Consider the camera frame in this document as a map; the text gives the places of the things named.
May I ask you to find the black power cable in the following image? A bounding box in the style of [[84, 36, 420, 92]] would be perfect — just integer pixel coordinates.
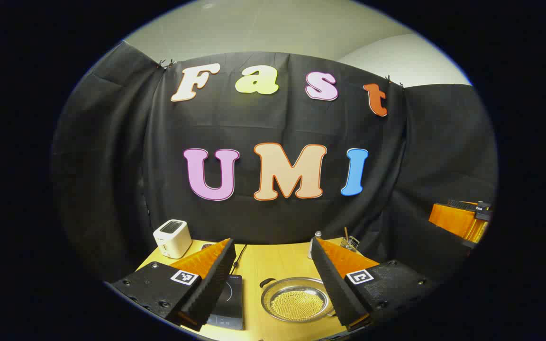
[[229, 244, 247, 275]]

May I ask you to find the black induction cooktop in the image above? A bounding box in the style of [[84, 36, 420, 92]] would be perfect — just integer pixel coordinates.
[[207, 274, 244, 331]]

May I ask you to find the clear plastic bottle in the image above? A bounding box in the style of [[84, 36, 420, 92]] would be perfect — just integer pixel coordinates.
[[308, 231, 323, 260]]

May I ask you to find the white toaster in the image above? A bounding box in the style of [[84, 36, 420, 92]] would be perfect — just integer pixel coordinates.
[[153, 219, 192, 259]]

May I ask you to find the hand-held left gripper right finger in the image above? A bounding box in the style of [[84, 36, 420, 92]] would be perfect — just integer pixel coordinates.
[[311, 237, 437, 331]]

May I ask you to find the steel pot with yellow beans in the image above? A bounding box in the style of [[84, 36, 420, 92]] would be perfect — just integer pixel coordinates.
[[260, 277, 337, 323]]

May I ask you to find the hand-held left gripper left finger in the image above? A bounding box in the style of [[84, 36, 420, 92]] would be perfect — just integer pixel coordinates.
[[111, 238, 237, 332]]

